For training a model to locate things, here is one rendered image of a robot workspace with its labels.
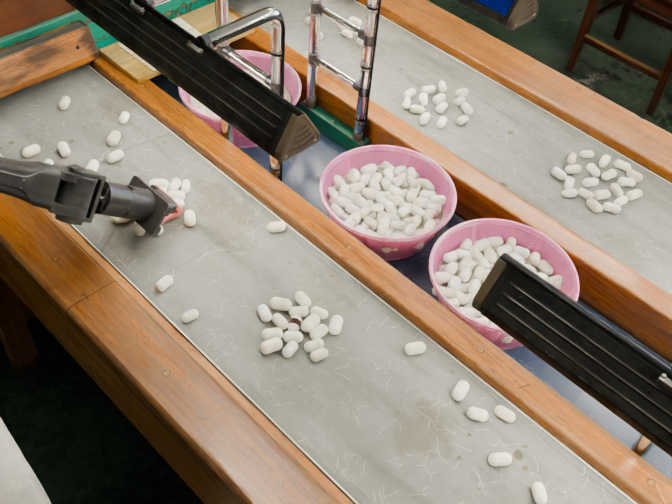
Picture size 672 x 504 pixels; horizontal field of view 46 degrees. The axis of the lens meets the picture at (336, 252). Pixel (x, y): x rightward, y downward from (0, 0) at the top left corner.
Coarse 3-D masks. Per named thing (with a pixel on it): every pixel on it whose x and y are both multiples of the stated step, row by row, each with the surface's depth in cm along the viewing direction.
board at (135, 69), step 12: (192, 12) 188; (204, 12) 188; (228, 12) 189; (192, 24) 184; (204, 24) 184; (240, 36) 183; (108, 48) 175; (120, 48) 175; (216, 48) 180; (108, 60) 174; (120, 60) 172; (132, 60) 173; (132, 72) 170; (144, 72) 170; (156, 72) 171
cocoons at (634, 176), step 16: (352, 16) 195; (320, 32) 189; (416, 112) 172; (464, 112) 173; (608, 160) 164; (560, 176) 160; (608, 176) 160; (640, 176) 161; (576, 192) 156; (608, 192) 156; (640, 192) 157; (592, 208) 154; (608, 208) 154
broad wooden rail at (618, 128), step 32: (384, 0) 200; (416, 0) 201; (416, 32) 193; (448, 32) 191; (480, 32) 192; (480, 64) 184; (512, 64) 184; (544, 64) 185; (544, 96) 176; (576, 96) 177; (608, 128) 170; (640, 128) 170; (640, 160) 165
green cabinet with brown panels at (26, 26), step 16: (0, 0) 154; (16, 0) 156; (32, 0) 159; (48, 0) 161; (64, 0) 164; (0, 16) 156; (16, 16) 158; (32, 16) 161; (48, 16) 163; (64, 16) 165; (80, 16) 168; (0, 32) 158; (16, 32) 160; (32, 32) 162; (0, 48) 158
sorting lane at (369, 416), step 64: (0, 128) 160; (64, 128) 161; (128, 128) 163; (192, 192) 151; (128, 256) 139; (192, 256) 140; (256, 256) 141; (320, 256) 142; (192, 320) 130; (256, 320) 131; (320, 320) 132; (384, 320) 133; (256, 384) 123; (320, 384) 124; (384, 384) 124; (448, 384) 125; (320, 448) 116; (384, 448) 117; (448, 448) 118; (512, 448) 118
